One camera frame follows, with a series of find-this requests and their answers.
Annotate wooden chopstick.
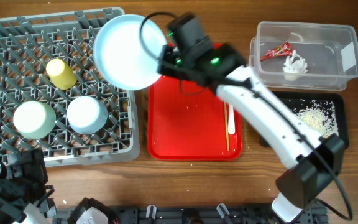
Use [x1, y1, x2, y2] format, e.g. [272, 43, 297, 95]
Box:
[223, 102, 230, 152]

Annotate white plastic fork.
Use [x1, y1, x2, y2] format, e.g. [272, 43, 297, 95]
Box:
[227, 105, 236, 135]

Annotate red snack wrapper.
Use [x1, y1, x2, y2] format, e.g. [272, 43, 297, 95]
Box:
[260, 41, 295, 61]

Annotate light blue plate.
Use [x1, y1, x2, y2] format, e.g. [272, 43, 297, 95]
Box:
[93, 14, 167, 90]

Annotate white napkin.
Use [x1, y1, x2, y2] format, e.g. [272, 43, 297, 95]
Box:
[283, 50, 308, 81]

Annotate light blue bowl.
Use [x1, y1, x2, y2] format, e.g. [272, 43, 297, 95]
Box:
[67, 96, 108, 134]

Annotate yellow cup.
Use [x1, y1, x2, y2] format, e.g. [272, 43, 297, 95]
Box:
[46, 58, 77, 90]

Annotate green bowl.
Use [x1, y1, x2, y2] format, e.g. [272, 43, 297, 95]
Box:
[13, 101, 56, 139]

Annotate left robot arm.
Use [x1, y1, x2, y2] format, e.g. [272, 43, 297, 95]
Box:
[0, 149, 57, 223]

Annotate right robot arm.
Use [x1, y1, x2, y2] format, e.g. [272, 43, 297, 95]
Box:
[157, 44, 347, 223]

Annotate black waste tray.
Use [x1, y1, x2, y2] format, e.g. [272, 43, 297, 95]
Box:
[274, 91, 349, 148]

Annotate grey dishwasher rack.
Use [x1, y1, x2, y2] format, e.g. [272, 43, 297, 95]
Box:
[0, 7, 139, 167]

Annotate red plastic tray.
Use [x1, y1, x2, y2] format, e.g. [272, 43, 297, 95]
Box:
[147, 76, 243, 161]

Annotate clear plastic bin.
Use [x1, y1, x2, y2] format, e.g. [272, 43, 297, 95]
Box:
[249, 21, 358, 91]

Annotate rice and food scraps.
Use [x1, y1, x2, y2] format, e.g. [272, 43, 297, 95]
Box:
[291, 99, 339, 138]

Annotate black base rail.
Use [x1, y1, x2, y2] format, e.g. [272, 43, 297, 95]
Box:
[52, 203, 328, 224]

